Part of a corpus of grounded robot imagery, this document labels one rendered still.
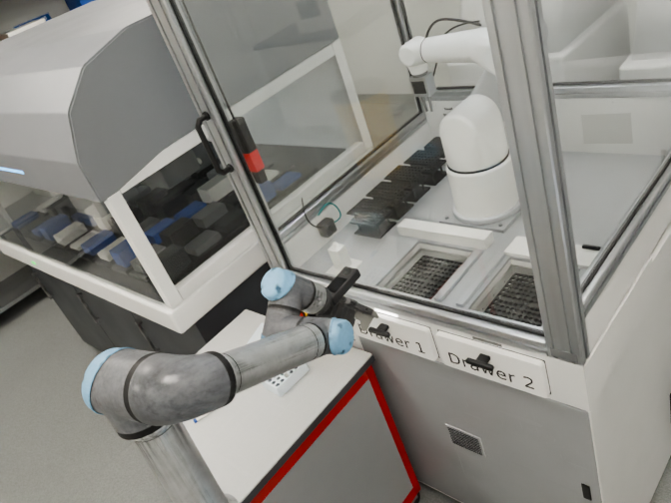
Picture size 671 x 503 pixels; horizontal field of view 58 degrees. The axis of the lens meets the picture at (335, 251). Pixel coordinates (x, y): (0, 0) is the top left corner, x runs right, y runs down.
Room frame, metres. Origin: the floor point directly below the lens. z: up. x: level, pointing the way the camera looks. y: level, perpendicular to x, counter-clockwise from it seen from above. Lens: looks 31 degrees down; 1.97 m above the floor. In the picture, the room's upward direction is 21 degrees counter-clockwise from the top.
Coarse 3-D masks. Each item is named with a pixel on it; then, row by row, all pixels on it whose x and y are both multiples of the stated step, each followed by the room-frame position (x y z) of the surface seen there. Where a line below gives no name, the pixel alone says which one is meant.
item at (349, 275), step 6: (342, 270) 1.28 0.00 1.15; (348, 270) 1.27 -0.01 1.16; (354, 270) 1.27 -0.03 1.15; (336, 276) 1.27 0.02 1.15; (342, 276) 1.26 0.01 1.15; (348, 276) 1.25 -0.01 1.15; (354, 276) 1.26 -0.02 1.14; (336, 282) 1.25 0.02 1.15; (342, 282) 1.24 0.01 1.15; (348, 282) 1.24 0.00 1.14; (330, 288) 1.24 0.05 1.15; (336, 288) 1.23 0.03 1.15; (342, 288) 1.22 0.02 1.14; (348, 288) 1.24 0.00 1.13; (336, 294) 1.21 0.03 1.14; (342, 294) 1.22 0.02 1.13; (336, 300) 1.20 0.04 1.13
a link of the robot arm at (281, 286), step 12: (264, 276) 1.18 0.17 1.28; (276, 276) 1.15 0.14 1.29; (288, 276) 1.14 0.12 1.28; (300, 276) 1.18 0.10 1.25; (264, 288) 1.15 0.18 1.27; (276, 288) 1.12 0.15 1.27; (288, 288) 1.13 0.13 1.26; (300, 288) 1.14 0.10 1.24; (312, 288) 1.16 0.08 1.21; (276, 300) 1.13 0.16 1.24; (288, 300) 1.12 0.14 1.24; (300, 300) 1.13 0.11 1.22; (312, 300) 1.15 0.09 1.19
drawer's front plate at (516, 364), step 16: (448, 336) 1.17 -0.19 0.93; (464, 352) 1.13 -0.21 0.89; (480, 352) 1.09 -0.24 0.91; (496, 352) 1.06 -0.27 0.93; (512, 352) 1.04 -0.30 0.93; (464, 368) 1.14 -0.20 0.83; (480, 368) 1.10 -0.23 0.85; (496, 368) 1.06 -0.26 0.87; (512, 368) 1.03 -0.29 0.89; (528, 368) 0.99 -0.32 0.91; (544, 368) 0.97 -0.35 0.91; (512, 384) 1.04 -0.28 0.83; (544, 384) 0.97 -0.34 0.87
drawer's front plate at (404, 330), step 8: (376, 312) 1.37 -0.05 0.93; (376, 320) 1.35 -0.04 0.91; (384, 320) 1.33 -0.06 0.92; (392, 320) 1.31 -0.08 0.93; (400, 320) 1.30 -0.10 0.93; (392, 328) 1.31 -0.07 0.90; (400, 328) 1.29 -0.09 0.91; (408, 328) 1.26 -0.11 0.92; (416, 328) 1.24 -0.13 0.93; (424, 328) 1.23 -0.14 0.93; (368, 336) 1.40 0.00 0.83; (392, 336) 1.32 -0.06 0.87; (400, 336) 1.30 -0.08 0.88; (408, 336) 1.27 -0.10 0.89; (416, 336) 1.25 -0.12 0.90; (424, 336) 1.22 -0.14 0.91; (392, 344) 1.33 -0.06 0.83; (400, 344) 1.30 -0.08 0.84; (408, 344) 1.28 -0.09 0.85; (416, 344) 1.26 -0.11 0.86; (424, 344) 1.23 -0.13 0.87; (432, 344) 1.22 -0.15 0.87; (416, 352) 1.26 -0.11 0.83; (432, 352) 1.22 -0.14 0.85
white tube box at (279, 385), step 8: (296, 368) 1.44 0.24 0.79; (304, 368) 1.43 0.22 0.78; (280, 376) 1.42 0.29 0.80; (288, 376) 1.41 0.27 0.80; (296, 376) 1.41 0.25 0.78; (264, 384) 1.43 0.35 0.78; (272, 384) 1.40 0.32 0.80; (280, 384) 1.39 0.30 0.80; (288, 384) 1.39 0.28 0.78; (280, 392) 1.38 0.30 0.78
